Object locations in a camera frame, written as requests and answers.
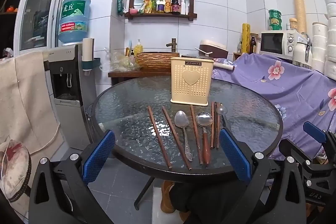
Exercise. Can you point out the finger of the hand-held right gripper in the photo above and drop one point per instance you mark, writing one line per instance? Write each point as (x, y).
(288, 148)
(313, 132)

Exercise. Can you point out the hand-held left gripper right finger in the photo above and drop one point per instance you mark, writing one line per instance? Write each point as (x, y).
(235, 158)

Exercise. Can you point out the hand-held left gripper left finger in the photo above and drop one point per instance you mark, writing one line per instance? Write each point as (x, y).
(98, 158)

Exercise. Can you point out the black chopstick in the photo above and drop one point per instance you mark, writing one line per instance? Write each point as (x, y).
(215, 124)

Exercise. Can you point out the all-metal spoon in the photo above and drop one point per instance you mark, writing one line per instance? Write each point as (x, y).
(181, 119)

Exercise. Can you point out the beige perforated utensil holder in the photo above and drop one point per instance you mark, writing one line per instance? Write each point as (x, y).
(181, 87)

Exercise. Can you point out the person's leg in black trousers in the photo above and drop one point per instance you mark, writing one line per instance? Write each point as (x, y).
(204, 203)

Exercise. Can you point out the round glass table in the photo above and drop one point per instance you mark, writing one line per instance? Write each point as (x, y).
(126, 108)

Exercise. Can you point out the purple floral cloth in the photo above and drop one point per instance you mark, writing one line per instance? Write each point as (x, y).
(275, 87)

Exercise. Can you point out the grey water dispenser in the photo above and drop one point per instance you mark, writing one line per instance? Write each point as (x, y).
(65, 108)

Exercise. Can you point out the brown shoe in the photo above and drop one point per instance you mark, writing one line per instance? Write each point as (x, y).
(166, 197)

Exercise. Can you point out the white thermos jug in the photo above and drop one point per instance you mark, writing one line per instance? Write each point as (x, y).
(300, 53)

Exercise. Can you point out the round printed cushion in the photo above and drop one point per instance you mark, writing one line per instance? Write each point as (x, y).
(14, 171)

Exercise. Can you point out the dark wooden cabinet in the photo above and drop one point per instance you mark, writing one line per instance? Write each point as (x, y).
(131, 75)

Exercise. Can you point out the white pan with glass lid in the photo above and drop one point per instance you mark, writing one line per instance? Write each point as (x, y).
(223, 65)

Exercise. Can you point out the green cup tube holder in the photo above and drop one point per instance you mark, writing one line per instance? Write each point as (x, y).
(95, 62)

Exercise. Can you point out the beige cloth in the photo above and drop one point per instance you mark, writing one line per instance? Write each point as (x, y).
(23, 98)

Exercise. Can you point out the clear plastic bag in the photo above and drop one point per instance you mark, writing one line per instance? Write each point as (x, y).
(118, 62)

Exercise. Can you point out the white microwave oven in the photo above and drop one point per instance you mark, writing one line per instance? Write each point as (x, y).
(271, 43)

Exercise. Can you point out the small wooden box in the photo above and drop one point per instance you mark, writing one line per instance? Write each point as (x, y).
(237, 56)

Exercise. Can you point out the stack of white paper bowls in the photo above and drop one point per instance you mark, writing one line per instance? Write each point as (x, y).
(329, 29)

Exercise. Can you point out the brown glass bottle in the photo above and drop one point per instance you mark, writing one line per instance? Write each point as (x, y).
(252, 45)

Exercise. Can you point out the white paper cup tube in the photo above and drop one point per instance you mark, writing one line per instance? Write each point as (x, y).
(88, 50)

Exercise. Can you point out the green instant noodle cup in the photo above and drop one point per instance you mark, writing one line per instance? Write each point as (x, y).
(274, 13)
(274, 21)
(275, 27)

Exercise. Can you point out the woven brown wash basin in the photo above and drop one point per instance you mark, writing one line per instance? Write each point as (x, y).
(155, 61)

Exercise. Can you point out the brown and white rice cooker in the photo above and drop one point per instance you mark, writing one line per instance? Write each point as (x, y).
(212, 47)

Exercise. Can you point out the blue tube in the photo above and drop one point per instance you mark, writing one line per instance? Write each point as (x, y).
(129, 47)

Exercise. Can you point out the yellow roll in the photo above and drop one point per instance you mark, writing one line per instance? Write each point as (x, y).
(246, 37)

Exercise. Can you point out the yellow soap pump bottle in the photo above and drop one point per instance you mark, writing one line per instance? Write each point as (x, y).
(138, 48)

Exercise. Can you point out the tall stack of yellow cups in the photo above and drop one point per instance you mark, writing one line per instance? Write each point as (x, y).
(299, 6)

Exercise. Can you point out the bronze faucet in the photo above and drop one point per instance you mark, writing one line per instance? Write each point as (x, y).
(173, 45)

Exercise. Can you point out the blue water jug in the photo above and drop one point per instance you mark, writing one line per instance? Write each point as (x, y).
(74, 19)

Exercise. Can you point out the pink round ornament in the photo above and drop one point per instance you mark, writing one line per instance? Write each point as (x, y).
(133, 11)

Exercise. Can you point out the green hanging packet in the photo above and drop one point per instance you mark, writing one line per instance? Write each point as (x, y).
(120, 5)

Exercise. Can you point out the yellow green packet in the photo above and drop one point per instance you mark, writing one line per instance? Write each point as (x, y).
(147, 6)

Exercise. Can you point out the white squeeze bottle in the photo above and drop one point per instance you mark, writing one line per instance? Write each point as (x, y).
(183, 7)

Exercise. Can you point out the white framed window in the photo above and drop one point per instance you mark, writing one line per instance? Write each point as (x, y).
(39, 8)

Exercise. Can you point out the green labelled bottle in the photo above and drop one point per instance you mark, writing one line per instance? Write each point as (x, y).
(154, 6)

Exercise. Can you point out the dark soy sauce bottle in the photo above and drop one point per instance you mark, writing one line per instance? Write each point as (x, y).
(175, 6)

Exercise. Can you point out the yellow oil bottle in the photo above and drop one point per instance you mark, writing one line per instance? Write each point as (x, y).
(160, 6)

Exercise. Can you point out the small amber bottle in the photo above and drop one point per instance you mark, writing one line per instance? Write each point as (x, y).
(168, 5)

